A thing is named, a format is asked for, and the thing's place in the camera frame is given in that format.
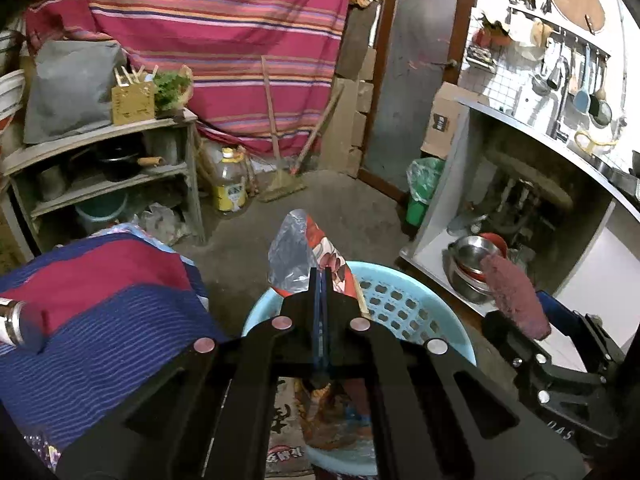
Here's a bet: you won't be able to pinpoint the wooden stool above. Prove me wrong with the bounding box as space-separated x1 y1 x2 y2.
477 147 575 241

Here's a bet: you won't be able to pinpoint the green leafy vegetables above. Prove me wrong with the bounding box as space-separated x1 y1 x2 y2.
152 66 195 111

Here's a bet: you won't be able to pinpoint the wooden shelf rack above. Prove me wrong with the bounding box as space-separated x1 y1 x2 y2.
0 107 207 256

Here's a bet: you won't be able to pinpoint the red striped curtain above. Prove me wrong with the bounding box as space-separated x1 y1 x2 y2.
22 0 361 158

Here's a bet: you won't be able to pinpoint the printed tan sack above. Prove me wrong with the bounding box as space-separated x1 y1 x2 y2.
265 377 313 478

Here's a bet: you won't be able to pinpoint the light blue plastic basket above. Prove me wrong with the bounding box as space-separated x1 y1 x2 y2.
241 260 478 478

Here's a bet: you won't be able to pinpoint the red silver wrapper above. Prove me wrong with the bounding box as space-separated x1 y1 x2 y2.
267 207 361 311

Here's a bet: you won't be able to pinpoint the round wooden board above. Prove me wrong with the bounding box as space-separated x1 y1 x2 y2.
549 0 607 36

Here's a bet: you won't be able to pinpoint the straw broom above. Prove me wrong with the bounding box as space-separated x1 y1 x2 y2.
259 55 307 204

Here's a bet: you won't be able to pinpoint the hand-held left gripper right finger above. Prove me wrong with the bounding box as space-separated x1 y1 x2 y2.
324 266 587 480

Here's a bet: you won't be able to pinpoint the steel sink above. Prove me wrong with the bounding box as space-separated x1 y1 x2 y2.
595 150 640 196

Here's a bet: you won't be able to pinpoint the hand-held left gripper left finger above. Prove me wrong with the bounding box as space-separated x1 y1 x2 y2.
54 266 321 480

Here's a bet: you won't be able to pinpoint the grey cushion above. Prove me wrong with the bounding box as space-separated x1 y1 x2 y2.
22 39 128 145

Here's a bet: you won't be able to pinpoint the grey metal pot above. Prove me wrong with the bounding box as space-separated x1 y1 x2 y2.
36 162 68 202

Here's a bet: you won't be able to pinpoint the green trash bin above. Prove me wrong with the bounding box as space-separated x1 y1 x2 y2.
405 156 447 227

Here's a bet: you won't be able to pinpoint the clear crumpled plastic bag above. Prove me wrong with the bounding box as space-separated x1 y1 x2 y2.
134 202 188 246

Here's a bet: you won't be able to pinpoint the teal plastic basin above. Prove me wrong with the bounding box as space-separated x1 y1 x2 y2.
75 191 129 235

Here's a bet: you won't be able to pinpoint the cardboard box black label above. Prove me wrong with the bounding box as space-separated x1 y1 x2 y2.
420 81 490 161

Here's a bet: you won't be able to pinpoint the red bowl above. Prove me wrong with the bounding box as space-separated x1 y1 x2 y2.
475 232 510 281

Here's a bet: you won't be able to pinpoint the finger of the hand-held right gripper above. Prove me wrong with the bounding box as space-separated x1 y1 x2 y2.
481 309 552 372
536 291 627 374

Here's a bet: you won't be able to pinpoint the purple printed plastic bag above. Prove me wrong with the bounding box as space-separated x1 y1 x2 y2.
22 432 63 473

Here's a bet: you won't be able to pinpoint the black skimmer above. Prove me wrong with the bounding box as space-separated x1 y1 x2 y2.
589 55 614 128

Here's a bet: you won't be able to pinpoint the grey door brown frame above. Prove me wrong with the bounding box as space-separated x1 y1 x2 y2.
357 0 481 201

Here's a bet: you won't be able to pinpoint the white counter cabinet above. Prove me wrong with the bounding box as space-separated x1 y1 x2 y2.
399 95 640 376

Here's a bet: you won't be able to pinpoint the black pot wooden handle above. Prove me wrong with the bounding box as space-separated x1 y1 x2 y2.
97 145 166 182

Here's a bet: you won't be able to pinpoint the yellow handled strainer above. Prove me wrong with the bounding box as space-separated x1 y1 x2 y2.
574 129 619 157

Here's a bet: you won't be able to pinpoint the white plastic bucket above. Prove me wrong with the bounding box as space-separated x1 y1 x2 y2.
0 69 27 148

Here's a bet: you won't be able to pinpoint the wooden tool handle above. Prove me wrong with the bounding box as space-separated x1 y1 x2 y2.
294 82 346 177

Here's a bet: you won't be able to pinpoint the blue red striped blanket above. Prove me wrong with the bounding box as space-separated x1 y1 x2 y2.
0 222 231 471

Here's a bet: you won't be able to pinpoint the stack of steel bowls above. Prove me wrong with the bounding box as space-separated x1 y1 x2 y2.
446 234 506 306

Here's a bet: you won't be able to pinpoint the dark red fuzzy cloth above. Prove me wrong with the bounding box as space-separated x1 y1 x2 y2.
479 254 552 342

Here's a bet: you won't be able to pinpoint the yellow wooden utensil box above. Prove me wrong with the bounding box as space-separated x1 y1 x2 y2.
111 65 158 126

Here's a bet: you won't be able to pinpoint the silver lid jar green label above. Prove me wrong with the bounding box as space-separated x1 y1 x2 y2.
0 297 48 353

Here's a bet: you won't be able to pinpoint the blue spatula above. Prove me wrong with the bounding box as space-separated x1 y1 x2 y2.
571 44 594 114

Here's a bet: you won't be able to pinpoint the yellow label oil bottle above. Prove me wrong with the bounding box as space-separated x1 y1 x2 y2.
214 147 249 213

